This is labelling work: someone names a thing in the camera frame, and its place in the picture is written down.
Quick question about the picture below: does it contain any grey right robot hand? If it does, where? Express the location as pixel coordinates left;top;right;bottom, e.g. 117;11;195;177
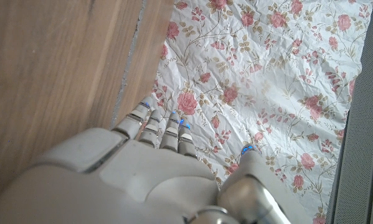
0;95;311;224

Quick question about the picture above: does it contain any floral backdrop cloth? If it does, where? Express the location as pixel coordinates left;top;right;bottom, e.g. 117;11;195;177
151;0;373;224

